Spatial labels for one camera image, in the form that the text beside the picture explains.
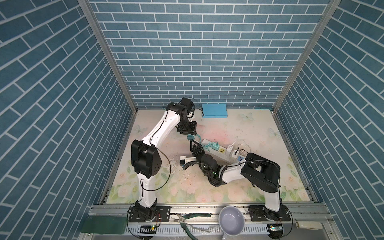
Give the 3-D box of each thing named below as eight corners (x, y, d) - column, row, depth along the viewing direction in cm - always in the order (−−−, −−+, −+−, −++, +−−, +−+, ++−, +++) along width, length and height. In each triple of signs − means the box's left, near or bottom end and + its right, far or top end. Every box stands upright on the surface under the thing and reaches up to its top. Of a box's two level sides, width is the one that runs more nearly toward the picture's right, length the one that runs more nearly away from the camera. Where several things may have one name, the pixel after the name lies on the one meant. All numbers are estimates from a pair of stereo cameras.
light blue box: (202, 118, 119) (202, 114, 116) (202, 107, 127) (202, 103, 124) (227, 118, 119) (227, 115, 116) (225, 107, 127) (226, 103, 124)
